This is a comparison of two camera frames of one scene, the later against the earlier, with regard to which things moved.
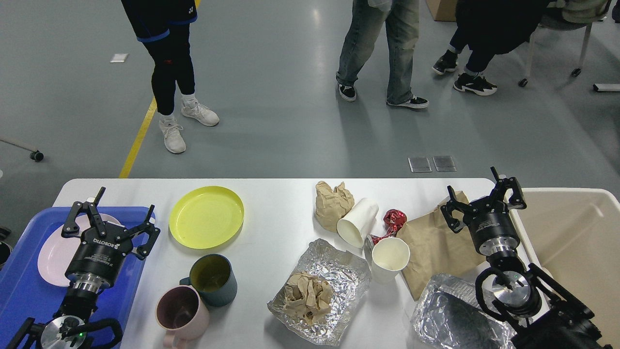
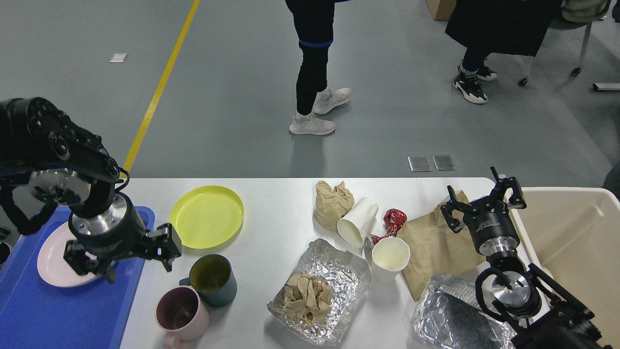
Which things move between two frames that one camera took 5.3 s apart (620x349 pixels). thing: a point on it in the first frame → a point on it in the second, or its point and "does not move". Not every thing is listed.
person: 163,26 → 314,20
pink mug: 180,312 does not move
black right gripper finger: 517,201 does not move
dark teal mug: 212,276 does not move
